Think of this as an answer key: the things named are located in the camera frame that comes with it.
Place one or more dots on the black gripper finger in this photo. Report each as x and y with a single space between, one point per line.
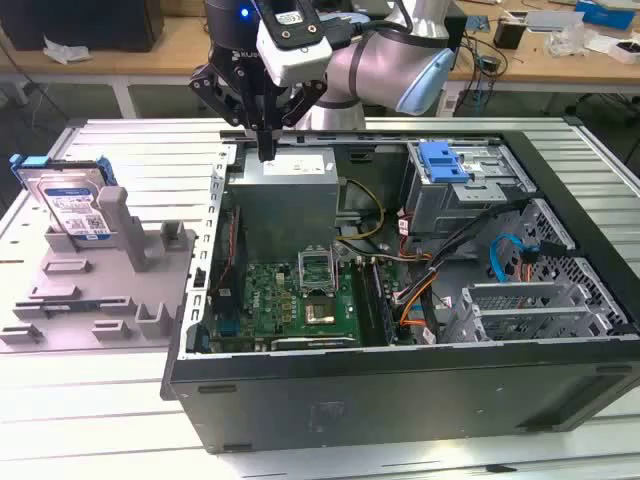
302 100
225 95

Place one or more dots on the hard disk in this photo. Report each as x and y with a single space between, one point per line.
75 205

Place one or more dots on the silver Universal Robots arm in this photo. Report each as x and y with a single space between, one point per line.
380 65

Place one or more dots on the silver disk bay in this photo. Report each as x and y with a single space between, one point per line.
525 312

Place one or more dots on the wooden desk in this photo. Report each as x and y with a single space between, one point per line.
165 55

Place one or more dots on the grey power supply unit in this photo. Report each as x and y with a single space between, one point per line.
280 210

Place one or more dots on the white barcode label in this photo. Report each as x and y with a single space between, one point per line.
450 104

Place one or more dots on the large black box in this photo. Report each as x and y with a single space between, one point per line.
75 25

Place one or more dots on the blue plastic drive latch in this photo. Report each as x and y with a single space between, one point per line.
445 170

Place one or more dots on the white crumpled paper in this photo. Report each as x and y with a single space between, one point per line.
65 50

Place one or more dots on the silver optical drive cage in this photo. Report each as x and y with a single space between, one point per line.
430 210

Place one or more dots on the black computer tower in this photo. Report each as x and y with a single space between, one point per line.
457 30

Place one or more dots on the green motherboard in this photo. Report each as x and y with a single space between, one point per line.
270 300

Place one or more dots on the black case fan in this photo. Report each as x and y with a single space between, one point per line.
225 302

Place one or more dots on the CPU socket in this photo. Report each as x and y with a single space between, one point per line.
320 312

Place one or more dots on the black RAM slot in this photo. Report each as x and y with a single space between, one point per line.
364 305

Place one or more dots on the installed RAM stick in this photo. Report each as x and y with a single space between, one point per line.
385 305

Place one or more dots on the grey parts rack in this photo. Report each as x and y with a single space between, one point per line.
100 280

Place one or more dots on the black graphics card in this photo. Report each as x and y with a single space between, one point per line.
315 344

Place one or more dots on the grey flat box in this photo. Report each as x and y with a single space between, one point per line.
550 20

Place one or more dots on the clear plastic bags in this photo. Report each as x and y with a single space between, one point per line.
562 42

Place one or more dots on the blue cardboard box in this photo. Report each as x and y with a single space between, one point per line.
600 12

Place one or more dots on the black open PC case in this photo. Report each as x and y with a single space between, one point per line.
400 400

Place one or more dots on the black white small box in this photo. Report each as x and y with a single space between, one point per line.
627 52

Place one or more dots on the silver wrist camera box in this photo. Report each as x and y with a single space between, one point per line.
300 62

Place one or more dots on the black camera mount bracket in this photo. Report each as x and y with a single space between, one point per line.
300 35

